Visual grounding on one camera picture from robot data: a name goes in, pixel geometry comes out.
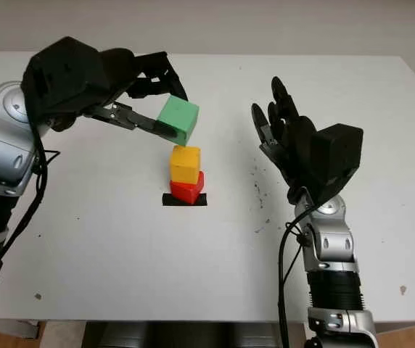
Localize yellow wooden block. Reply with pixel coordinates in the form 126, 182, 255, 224
170, 146, 202, 184

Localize white table frame rail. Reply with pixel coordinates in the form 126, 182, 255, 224
15, 318, 41, 340

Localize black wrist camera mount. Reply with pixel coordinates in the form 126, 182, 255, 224
21, 36, 109, 123
308, 123, 364, 210

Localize green wooden block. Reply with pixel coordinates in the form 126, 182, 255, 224
155, 95, 200, 147

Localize black tape strip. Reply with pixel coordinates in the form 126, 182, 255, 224
162, 193, 208, 207

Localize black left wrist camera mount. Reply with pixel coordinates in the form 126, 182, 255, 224
21, 36, 109, 123

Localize red wooden block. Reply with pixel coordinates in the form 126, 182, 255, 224
170, 170, 206, 204

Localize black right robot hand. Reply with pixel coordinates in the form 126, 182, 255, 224
251, 75, 324, 206

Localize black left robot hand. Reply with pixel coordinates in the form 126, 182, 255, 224
49, 47, 190, 144

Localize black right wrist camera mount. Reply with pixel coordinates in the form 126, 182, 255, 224
308, 123, 364, 210

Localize dark grey robot torso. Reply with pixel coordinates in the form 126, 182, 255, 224
83, 320, 306, 348

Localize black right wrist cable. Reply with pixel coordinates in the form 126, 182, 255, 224
276, 208, 319, 348

